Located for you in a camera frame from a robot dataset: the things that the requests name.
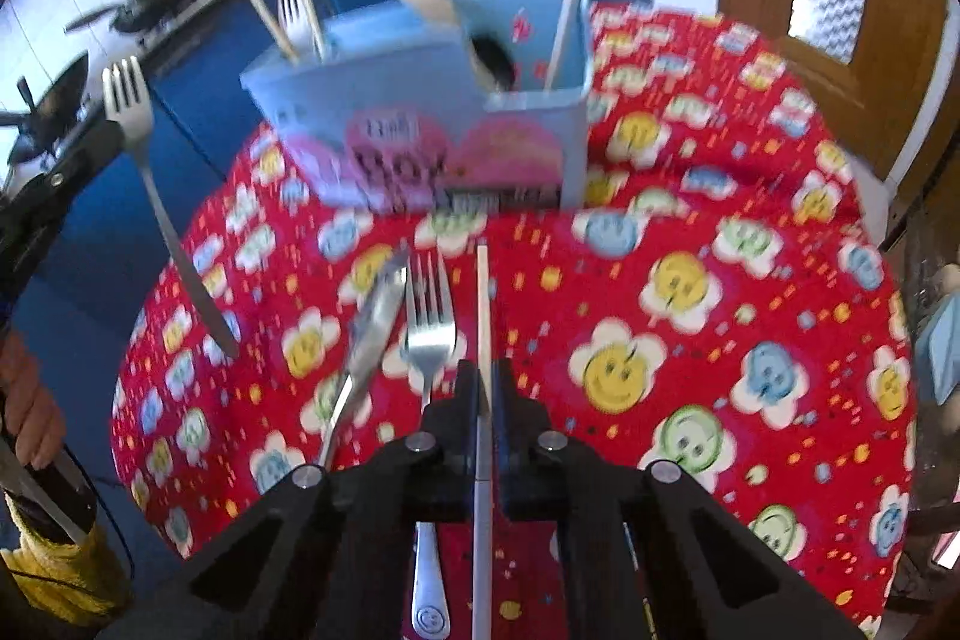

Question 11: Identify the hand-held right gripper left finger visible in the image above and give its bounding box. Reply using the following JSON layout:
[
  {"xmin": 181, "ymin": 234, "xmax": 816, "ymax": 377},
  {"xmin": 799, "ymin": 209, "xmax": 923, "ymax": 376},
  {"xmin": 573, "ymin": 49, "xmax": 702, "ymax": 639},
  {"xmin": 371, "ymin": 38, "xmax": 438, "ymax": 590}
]
[{"xmin": 97, "ymin": 359, "xmax": 481, "ymax": 640}]

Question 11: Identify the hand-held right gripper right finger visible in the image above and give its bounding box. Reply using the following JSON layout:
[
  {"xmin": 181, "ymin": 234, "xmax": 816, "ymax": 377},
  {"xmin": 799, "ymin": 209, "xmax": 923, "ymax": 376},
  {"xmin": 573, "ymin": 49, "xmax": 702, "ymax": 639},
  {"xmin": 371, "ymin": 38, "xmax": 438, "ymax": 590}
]
[{"xmin": 491, "ymin": 359, "xmax": 867, "ymax": 640}]

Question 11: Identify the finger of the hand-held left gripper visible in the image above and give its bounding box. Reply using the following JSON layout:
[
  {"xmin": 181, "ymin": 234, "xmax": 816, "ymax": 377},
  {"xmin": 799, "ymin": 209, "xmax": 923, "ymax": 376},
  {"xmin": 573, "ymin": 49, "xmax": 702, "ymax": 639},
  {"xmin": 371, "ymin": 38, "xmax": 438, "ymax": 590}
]
[{"xmin": 43, "ymin": 119, "xmax": 126, "ymax": 196}]

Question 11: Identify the plain metal fork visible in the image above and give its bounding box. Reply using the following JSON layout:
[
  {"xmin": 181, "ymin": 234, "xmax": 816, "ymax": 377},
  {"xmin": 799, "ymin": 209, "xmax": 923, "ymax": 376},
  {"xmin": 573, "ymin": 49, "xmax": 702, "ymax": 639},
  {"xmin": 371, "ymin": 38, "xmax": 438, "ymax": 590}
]
[{"xmin": 101, "ymin": 55, "xmax": 241, "ymax": 362}]

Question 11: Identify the metal fork with smiley handle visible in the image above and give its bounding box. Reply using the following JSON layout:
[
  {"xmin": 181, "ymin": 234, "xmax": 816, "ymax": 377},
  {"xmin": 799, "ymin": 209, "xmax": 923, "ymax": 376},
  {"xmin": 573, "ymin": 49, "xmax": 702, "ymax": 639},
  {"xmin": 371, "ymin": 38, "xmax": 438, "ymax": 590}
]
[{"xmin": 403, "ymin": 250, "xmax": 460, "ymax": 640}]

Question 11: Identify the metal table knife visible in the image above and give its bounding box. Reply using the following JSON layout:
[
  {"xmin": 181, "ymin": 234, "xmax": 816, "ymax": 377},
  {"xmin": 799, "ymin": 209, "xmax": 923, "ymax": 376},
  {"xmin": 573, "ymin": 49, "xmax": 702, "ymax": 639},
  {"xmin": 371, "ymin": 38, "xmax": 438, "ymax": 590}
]
[{"xmin": 316, "ymin": 244, "xmax": 412, "ymax": 470}]

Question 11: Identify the beige fork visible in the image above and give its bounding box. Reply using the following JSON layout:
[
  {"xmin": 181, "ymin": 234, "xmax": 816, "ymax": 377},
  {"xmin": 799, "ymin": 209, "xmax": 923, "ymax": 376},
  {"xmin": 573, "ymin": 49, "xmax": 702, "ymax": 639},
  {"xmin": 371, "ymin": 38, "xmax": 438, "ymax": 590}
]
[{"xmin": 276, "ymin": 0, "xmax": 312, "ymax": 52}]

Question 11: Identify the blue plastic utensil box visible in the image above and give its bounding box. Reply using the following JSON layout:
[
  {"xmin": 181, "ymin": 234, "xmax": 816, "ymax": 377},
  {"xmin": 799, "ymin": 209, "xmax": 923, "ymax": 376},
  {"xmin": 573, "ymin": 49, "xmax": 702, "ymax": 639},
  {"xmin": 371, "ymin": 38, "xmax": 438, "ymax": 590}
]
[{"xmin": 240, "ymin": 0, "xmax": 593, "ymax": 214}]

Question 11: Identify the black spoon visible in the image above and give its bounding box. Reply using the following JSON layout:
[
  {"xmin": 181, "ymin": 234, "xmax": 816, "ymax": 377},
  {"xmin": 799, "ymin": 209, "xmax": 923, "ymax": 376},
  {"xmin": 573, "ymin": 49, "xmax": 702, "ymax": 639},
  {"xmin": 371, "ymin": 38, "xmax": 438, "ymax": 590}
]
[{"xmin": 466, "ymin": 34, "xmax": 520, "ymax": 92}]

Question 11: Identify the person's left hand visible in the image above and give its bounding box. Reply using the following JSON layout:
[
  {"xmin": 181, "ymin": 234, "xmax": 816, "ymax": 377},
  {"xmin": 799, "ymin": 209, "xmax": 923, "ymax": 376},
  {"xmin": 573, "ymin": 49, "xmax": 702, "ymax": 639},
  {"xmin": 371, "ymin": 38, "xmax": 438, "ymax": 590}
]
[{"xmin": 0, "ymin": 331, "xmax": 67, "ymax": 470}]

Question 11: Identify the dark round wok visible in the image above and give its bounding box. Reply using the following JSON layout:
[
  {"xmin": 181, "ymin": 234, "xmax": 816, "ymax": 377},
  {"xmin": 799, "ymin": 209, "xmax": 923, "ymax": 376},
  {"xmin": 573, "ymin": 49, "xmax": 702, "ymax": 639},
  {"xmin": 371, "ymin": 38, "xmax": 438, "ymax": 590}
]
[{"xmin": 0, "ymin": 51, "xmax": 92, "ymax": 161}]

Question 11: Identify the gas stove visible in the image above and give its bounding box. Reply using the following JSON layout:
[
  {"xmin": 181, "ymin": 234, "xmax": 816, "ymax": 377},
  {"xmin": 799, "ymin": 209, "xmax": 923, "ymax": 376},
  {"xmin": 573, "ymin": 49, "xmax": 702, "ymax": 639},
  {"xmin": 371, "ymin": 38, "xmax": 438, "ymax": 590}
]
[{"xmin": 136, "ymin": 0, "xmax": 247, "ymax": 52}]

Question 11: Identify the red smiley flower tablecloth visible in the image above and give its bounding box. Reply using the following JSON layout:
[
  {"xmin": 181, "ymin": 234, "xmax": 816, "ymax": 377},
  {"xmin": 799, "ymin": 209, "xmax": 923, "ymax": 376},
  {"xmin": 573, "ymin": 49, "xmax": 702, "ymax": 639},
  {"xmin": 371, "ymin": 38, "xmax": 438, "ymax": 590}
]
[{"xmin": 109, "ymin": 2, "xmax": 920, "ymax": 640}]

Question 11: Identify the yellow knitted cloth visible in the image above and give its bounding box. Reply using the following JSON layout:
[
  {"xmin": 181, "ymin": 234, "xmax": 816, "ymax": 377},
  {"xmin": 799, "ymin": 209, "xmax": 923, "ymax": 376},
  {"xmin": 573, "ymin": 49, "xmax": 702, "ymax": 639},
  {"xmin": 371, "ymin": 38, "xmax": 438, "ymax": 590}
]
[{"xmin": 0, "ymin": 488, "xmax": 133, "ymax": 630}]

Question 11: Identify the light blue plastic lid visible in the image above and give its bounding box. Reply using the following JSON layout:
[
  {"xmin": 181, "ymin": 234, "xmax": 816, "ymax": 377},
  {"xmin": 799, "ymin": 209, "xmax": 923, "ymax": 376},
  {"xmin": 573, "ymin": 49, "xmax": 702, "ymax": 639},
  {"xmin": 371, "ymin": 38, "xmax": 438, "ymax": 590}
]
[{"xmin": 918, "ymin": 301, "xmax": 960, "ymax": 402}]

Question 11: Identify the pink white packet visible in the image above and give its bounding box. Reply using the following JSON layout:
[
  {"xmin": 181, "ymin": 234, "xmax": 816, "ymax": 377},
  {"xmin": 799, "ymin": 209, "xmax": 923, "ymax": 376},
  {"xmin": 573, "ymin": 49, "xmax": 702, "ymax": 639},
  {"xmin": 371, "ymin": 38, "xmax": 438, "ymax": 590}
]
[{"xmin": 930, "ymin": 524, "xmax": 960, "ymax": 570}]

